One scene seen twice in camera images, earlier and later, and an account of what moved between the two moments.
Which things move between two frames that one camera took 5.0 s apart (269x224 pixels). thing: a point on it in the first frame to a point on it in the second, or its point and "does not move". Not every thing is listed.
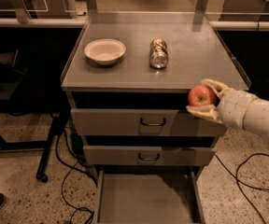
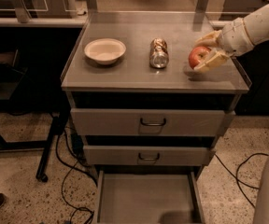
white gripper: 233,108 to 233,37
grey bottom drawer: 149,197 does not move
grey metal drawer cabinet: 130,77 does not move
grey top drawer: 144,122 does not move
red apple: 201,95 to 196,54
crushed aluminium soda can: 158,54 does not move
